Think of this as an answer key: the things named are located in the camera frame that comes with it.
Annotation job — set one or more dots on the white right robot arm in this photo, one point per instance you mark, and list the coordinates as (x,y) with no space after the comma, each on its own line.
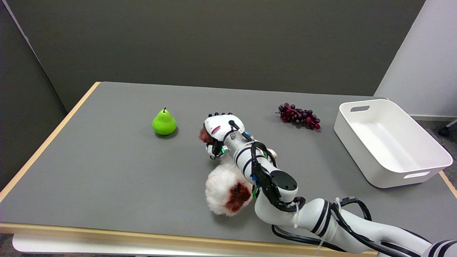
(310,217)

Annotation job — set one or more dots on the black chair caster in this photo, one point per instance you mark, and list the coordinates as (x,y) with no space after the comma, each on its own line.
(444,131)

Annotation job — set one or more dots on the green pear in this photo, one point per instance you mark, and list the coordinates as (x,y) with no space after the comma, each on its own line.
(164,123)

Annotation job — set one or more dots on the white plastic bin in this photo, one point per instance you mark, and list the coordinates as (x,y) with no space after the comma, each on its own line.
(392,142)

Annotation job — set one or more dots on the white table frame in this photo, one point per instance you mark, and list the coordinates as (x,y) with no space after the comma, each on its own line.
(71,246)

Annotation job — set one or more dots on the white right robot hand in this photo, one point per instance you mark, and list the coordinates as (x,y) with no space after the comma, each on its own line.
(221,126)

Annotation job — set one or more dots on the dark red grape bunch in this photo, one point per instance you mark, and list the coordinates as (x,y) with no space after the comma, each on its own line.
(300,116)

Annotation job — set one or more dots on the white brown plush toy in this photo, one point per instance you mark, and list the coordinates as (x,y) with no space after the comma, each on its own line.
(221,189)

